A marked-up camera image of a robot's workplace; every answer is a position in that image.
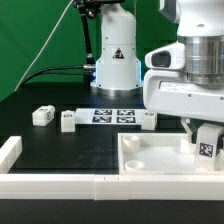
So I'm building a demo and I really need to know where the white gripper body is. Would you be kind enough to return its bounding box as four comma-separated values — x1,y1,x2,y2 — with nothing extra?
143,42,224,123

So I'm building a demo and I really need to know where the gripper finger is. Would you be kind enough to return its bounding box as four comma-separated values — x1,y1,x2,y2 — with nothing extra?
216,133,224,153
181,117,197,142

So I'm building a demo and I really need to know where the white square tabletop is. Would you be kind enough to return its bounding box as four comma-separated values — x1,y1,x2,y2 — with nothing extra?
118,133,224,175

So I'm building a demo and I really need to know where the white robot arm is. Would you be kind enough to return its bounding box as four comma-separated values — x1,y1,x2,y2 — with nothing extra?
90,0,224,153

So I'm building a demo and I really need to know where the white marker tag sheet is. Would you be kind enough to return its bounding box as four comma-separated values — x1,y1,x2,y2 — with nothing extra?
75,108,145,125

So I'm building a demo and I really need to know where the white U-shaped fence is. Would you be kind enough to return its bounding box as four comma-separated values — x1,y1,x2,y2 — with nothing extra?
0,136,224,200

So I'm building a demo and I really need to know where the black camera stand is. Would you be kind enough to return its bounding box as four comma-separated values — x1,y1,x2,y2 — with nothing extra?
72,0,125,64

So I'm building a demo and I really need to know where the white cable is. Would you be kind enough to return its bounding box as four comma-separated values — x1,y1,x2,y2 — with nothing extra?
14,0,75,92

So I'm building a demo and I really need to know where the black cable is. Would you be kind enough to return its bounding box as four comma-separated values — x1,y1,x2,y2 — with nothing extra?
23,64,98,86

